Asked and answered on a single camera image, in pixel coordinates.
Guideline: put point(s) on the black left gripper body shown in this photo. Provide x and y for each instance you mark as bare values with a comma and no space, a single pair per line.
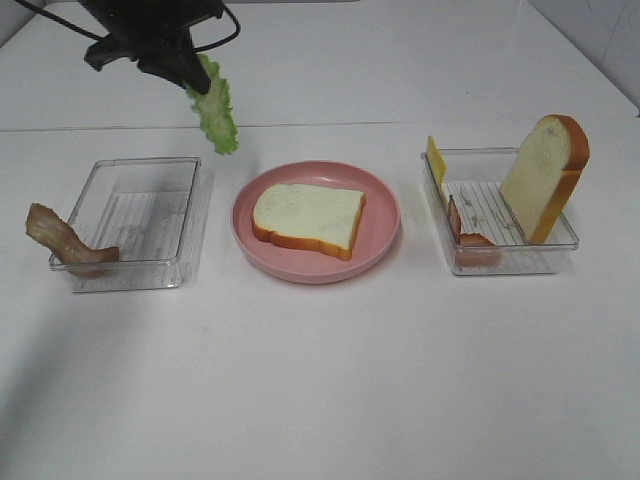
154,33

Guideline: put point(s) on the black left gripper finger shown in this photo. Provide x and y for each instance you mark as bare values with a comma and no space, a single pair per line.
192,70
160,70

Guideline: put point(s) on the green lettuce leaf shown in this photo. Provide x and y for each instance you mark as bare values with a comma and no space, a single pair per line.
215,109

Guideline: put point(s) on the bread slice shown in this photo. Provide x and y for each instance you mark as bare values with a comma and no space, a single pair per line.
309,217
547,169

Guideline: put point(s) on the bacon strip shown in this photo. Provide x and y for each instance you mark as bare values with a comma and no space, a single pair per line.
473,249
45,227

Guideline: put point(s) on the yellow cheese slice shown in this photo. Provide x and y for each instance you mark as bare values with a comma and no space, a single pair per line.
438,167

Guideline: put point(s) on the left clear plastic container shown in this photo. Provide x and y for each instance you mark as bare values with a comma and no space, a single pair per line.
153,210

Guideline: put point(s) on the clear plastic container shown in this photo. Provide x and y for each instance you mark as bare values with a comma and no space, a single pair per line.
473,178
153,210

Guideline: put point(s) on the pink round plate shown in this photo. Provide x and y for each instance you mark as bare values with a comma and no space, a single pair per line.
378,228

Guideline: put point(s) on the right clear plastic container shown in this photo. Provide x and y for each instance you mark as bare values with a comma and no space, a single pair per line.
473,178

